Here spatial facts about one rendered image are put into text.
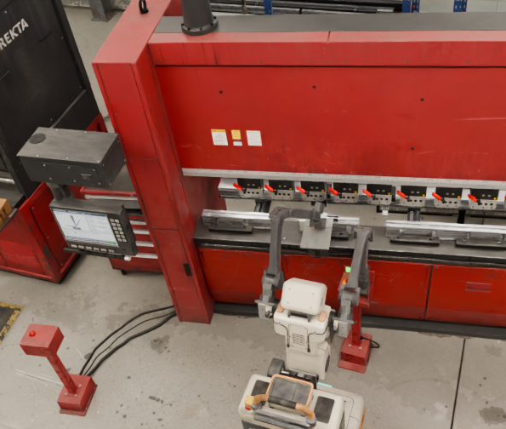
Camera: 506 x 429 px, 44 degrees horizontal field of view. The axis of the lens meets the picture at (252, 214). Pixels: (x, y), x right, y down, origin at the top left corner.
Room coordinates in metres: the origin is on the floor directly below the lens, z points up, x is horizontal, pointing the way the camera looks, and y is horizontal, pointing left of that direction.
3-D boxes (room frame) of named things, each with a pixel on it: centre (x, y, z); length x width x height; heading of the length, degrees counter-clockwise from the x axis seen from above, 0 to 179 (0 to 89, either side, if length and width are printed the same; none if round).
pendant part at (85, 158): (2.79, 0.92, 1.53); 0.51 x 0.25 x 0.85; 68
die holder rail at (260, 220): (3.04, 0.09, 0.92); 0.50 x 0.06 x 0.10; 72
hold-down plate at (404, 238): (2.63, -0.99, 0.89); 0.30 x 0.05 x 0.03; 72
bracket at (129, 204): (3.01, 0.89, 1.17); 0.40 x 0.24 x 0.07; 72
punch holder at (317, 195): (2.87, -0.40, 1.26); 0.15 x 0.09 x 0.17; 72
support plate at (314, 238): (2.73, -0.38, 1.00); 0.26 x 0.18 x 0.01; 162
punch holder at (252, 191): (3.00, -0.02, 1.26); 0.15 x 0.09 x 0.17; 72
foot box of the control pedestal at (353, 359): (2.42, -0.55, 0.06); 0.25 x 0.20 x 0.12; 152
